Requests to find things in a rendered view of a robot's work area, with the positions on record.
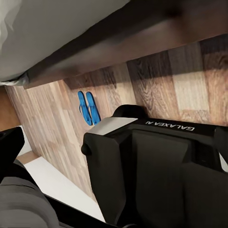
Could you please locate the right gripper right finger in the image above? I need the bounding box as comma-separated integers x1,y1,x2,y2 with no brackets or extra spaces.
213,126,228,165

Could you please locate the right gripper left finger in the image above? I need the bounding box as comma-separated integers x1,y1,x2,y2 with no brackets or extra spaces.
0,126,25,183

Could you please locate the sandal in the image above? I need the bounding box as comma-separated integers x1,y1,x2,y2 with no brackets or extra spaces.
78,91,93,126
86,92,101,125

